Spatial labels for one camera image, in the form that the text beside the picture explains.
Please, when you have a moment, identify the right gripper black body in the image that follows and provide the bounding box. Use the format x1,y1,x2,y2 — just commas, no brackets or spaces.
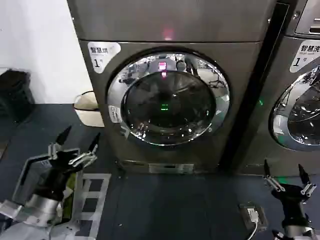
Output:
271,183,311,227

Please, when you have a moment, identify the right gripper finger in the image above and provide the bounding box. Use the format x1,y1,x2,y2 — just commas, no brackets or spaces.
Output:
262,159,284,193
297,163,318,198

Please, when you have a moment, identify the black plastic crate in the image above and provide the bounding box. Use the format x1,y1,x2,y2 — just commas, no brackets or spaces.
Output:
0,69,36,116

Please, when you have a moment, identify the grey front-loading dryer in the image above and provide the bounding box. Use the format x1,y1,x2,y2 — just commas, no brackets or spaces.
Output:
66,0,278,175
236,0,320,176

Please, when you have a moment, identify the olive green garment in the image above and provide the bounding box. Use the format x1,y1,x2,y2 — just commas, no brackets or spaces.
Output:
63,172,79,221

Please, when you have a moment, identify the round glass dryer door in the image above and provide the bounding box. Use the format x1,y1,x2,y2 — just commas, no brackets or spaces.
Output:
106,47,231,148
268,63,320,152

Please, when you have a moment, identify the white number label sticker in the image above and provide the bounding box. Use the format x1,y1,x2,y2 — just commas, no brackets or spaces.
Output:
289,44,320,74
87,41,121,75

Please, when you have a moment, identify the grey floor socket box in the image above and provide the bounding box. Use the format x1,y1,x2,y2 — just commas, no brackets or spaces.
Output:
238,202,269,230

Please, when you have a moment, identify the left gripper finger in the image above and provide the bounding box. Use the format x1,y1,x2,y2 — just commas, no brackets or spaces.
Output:
47,125,73,161
67,132,102,166

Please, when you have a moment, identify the small white door sticker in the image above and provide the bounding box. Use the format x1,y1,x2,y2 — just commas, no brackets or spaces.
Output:
108,104,124,124

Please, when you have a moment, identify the cream plastic bin dark rim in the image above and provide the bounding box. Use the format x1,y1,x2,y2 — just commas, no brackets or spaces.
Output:
73,90,106,129

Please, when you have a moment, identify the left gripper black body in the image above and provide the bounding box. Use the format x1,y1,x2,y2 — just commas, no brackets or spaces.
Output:
32,150,94,201

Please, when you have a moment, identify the white power cable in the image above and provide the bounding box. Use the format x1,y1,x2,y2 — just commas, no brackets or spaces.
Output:
240,207,261,240

